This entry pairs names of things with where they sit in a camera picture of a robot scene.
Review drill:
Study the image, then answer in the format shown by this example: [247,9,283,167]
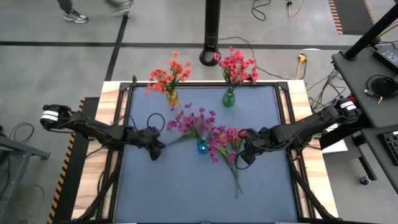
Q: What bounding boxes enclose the dark grey desk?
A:
[360,126,398,195]

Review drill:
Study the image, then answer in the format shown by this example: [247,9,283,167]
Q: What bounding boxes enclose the white paper sheet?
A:
[322,123,349,154]

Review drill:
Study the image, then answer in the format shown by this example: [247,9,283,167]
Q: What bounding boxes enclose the yellow glass vase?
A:
[165,89,180,108]

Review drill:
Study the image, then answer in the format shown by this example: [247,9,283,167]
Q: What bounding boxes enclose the black mat with striped edge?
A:
[328,0,376,35]

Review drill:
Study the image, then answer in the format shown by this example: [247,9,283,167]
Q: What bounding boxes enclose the yellow floor cable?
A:
[285,0,307,18]

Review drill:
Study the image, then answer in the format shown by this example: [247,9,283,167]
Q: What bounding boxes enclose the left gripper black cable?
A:
[129,112,166,133]

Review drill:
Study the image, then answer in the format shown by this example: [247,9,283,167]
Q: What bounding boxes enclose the blue glass vase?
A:
[196,138,209,155]

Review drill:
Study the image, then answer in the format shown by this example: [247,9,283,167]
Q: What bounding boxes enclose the black pole with round base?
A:
[198,0,223,67]

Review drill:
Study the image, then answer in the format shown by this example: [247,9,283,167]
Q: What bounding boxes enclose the coiled black cable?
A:
[364,73,398,101]

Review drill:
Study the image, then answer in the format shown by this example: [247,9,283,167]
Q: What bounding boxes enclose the black electronic device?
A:
[372,45,398,75]

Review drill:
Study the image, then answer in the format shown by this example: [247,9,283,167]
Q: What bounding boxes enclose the black floor cable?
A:
[250,0,272,22]

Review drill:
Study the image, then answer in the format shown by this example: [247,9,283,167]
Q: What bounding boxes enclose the purple flower bunch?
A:
[206,126,248,200]
[165,102,218,147]

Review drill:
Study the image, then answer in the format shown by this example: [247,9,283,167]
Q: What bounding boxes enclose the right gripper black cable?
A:
[233,149,259,171]

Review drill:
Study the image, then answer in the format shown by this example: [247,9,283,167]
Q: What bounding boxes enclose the orange flower bunch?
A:
[167,50,193,94]
[144,67,177,96]

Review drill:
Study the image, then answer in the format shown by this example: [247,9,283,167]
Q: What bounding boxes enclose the grey metal cart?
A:
[0,126,52,224]

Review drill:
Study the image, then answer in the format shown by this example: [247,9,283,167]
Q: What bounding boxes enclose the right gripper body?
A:
[239,126,275,166]

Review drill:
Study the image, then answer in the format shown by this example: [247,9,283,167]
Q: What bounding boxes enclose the green glass vase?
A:
[221,88,236,108]

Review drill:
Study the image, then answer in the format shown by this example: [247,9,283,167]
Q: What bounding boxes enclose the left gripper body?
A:
[126,126,163,161]

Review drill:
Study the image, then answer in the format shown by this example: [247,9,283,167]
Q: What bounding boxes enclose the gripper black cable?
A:
[233,149,259,171]
[129,112,166,133]

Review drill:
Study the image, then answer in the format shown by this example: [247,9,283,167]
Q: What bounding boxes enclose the black platform hazard-striped edge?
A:
[46,96,100,224]

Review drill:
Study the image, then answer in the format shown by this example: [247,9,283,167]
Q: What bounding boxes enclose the black diagonal pole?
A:
[343,3,398,62]

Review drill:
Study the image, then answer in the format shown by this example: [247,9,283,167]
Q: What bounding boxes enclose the black metal table frame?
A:
[71,74,340,224]

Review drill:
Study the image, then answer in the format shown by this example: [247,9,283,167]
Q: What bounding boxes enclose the black keyboard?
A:
[377,129,398,166]

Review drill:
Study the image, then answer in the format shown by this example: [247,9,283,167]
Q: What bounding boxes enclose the person's feet in sneakers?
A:
[55,0,135,24]

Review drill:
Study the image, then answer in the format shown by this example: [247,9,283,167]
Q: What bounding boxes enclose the red flower bunch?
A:
[228,55,259,94]
[213,45,246,94]

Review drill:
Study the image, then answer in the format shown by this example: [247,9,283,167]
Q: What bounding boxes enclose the yellow plug cable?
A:
[294,53,309,80]

